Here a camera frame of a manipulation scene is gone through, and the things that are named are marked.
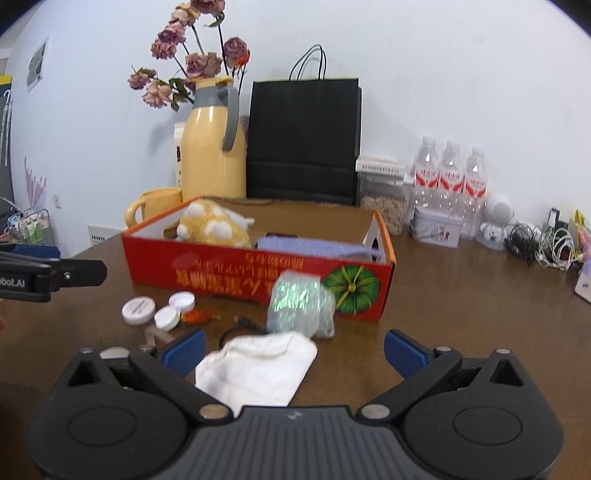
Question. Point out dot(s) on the yellow white plush toy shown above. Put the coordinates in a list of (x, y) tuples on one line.
[(206, 222)]

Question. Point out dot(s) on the beige clear plastic piece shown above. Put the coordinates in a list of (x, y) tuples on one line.
[(155, 338)]

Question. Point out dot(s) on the purple knitted cloth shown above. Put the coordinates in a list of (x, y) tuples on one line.
[(318, 248)]

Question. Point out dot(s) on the clear food container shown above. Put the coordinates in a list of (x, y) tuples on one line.
[(385, 186)]

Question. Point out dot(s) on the water bottle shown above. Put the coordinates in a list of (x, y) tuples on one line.
[(475, 187), (451, 180), (426, 177)]

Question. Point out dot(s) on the white tin box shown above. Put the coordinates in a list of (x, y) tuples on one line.
[(435, 227)]

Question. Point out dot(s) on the yellow mug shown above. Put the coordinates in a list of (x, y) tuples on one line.
[(152, 203)]

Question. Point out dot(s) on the wall poster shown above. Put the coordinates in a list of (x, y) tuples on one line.
[(35, 70)]

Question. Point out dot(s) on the yellow thermos jug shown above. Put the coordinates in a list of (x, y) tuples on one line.
[(213, 147)]

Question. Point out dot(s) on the white round lid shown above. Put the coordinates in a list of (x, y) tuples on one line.
[(182, 301), (166, 318)]

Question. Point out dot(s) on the green iridescent plastic bag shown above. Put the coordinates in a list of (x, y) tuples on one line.
[(301, 303)]

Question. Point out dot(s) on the black paper bag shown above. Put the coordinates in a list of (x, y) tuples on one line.
[(305, 135)]

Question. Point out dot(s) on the red cardboard box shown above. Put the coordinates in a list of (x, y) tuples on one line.
[(360, 283)]

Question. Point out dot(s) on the dried pink flower bouquet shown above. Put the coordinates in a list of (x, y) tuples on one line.
[(179, 42)]

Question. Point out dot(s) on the wall socket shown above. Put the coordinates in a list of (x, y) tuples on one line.
[(98, 234)]

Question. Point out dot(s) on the water bottle left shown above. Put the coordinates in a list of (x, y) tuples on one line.
[(426, 177)]

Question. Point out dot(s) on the orange small toy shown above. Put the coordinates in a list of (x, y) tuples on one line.
[(198, 317)]

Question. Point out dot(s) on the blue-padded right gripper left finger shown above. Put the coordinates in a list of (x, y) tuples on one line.
[(164, 371)]

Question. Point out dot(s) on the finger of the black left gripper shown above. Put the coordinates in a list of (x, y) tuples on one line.
[(76, 273)]

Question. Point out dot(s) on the white robot figurine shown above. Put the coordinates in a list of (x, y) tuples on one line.
[(498, 213)]

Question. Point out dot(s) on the white box behind jug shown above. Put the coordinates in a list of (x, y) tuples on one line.
[(177, 137)]

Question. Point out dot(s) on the white cloth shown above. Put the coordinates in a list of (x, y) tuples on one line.
[(264, 370)]

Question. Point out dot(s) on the white round lid back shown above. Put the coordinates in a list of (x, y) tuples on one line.
[(182, 301)]

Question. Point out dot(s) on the water bottle middle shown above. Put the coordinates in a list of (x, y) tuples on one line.
[(451, 180)]

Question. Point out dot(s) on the water bottle right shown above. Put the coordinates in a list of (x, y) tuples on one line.
[(475, 187)]

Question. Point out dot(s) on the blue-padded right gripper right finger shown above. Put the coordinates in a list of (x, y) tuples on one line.
[(425, 372)]

